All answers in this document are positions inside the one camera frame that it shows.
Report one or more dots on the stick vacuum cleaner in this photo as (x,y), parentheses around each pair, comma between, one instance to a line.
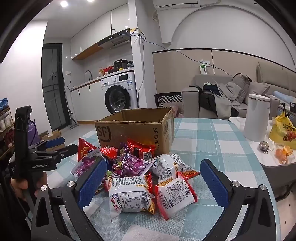
(74,126)

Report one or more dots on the light blue pillow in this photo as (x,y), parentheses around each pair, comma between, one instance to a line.
(282,96)

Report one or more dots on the grey sofa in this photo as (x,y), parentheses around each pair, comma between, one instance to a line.
(190,102)

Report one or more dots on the small cardboard box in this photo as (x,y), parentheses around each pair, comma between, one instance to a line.
(55,134)

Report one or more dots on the purple snack packet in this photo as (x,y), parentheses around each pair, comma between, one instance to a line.
(85,162)
(123,148)
(131,165)

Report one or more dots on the green white wall device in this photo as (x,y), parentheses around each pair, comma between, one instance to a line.
(203,69)

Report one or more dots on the white marble side table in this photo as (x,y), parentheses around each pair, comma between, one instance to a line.
(237,125)

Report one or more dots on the yellow bottle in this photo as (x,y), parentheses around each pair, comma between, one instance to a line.
(100,73)

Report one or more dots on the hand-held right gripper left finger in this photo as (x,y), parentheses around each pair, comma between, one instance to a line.
(92,183)

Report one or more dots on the black white patterned cushion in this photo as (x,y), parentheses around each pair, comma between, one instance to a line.
(168,99)

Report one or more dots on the white air conditioner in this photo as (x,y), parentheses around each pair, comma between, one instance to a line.
(175,4)

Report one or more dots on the white wall cabinets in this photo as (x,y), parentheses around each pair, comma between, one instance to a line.
(101,25)

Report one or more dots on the black range hood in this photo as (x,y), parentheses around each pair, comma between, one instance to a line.
(115,38)

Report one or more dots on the metal faucet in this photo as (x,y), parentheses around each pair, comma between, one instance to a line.
(91,77)

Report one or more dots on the white noodle snack packet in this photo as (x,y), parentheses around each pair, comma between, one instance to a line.
(166,165)
(175,197)
(129,194)

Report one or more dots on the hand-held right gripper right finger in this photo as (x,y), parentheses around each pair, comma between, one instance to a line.
(214,183)

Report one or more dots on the black glass door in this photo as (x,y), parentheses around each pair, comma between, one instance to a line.
(53,92)

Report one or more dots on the grey clothing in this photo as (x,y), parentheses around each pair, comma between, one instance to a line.
(227,97)

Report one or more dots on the brown cardboard box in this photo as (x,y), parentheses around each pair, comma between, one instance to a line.
(129,132)

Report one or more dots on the black clothing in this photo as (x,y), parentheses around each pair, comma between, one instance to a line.
(207,99)

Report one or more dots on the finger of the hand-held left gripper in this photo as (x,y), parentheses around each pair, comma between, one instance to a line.
(68,150)
(55,141)

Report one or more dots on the pink cloth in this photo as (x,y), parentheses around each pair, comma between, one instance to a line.
(177,111)

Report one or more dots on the white cylindrical bin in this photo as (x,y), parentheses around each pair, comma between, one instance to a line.
(256,118)

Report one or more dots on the red chip snack packet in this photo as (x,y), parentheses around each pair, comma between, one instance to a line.
(84,148)

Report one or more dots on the white washing machine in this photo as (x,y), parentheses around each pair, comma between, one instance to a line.
(120,97)

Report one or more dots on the shoe rack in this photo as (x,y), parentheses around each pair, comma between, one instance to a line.
(5,125)

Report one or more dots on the yellow plastic bag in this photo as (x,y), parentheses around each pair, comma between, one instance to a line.
(282,129)

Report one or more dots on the small metal case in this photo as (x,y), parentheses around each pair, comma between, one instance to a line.
(263,146)

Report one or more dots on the teal checkered tablecloth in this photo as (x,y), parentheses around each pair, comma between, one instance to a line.
(208,143)

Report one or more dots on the white base cabinets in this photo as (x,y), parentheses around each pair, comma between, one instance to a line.
(87,102)

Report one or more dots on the grey cushion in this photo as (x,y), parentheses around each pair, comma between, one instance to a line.
(242,85)
(259,89)

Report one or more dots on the person's left hand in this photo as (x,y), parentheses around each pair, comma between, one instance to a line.
(19,186)

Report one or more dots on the red box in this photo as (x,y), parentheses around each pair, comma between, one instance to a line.
(107,69)

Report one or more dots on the black pressure cooker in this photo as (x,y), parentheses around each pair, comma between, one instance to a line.
(120,64)

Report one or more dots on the purple bag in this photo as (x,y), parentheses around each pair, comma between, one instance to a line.
(34,134)

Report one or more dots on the white router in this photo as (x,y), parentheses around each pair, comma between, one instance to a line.
(140,33)

